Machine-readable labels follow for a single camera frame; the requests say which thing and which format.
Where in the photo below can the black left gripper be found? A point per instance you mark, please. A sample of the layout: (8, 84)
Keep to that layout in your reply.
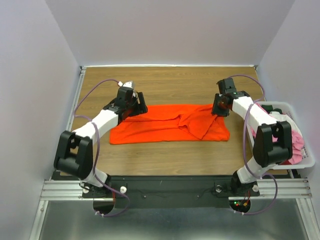
(140, 108)

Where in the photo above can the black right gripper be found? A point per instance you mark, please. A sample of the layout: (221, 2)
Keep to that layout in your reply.
(216, 110)

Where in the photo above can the orange t shirt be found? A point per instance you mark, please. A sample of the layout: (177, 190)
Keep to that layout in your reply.
(171, 123)

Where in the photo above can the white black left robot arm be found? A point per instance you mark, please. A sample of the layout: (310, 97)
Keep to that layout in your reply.
(78, 151)

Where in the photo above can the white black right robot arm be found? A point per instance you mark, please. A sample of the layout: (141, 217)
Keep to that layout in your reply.
(272, 141)

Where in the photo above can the dark green garment in basket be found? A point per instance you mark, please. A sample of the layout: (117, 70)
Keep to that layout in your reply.
(270, 108)

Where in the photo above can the white garment in basket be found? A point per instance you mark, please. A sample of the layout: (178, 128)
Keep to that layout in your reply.
(284, 117)

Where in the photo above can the pink t shirt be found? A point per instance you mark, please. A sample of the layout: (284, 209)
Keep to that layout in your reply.
(297, 145)

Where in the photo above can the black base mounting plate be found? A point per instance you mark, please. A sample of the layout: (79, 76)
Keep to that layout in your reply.
(168, 192)

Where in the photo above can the white perforated laundry basket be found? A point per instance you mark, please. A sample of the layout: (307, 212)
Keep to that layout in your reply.
(307, 161)

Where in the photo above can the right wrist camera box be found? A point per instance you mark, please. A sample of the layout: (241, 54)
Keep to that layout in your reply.
(226, 86)

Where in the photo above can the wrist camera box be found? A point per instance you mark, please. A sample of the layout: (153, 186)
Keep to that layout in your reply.
(126, 92)
(226, 86)

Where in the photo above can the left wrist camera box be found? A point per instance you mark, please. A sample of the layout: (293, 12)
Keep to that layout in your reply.
(126, 92)

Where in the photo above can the aluminium frame rail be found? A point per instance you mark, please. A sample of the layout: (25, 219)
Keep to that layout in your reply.
(69, 190)

